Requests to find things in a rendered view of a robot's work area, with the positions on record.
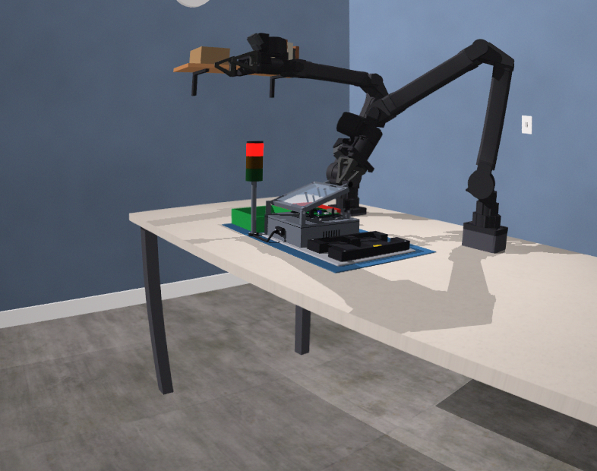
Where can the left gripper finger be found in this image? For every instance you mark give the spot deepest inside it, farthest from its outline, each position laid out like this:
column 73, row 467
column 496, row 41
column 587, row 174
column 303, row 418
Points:
column 358, row 172
column 344, row 161

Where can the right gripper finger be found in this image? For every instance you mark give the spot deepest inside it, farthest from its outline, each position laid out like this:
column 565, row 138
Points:
column 231, row 71
column 252, row 61

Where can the green bin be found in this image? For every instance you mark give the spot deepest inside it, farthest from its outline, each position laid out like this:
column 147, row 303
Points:
column 241, row 216

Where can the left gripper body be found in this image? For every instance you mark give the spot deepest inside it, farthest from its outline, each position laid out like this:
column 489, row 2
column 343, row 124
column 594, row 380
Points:
column 360, row 152

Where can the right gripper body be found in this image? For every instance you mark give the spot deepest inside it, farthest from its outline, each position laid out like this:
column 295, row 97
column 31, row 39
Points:
column 261, row 68

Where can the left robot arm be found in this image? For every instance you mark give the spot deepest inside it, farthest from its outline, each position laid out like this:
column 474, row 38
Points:
column 480, row 184

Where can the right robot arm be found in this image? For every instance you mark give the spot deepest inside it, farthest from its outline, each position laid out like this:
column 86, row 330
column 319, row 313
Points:
column 274, row 46

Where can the green circuit board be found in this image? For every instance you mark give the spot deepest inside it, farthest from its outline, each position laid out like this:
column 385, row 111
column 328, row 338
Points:
column 323, row 211

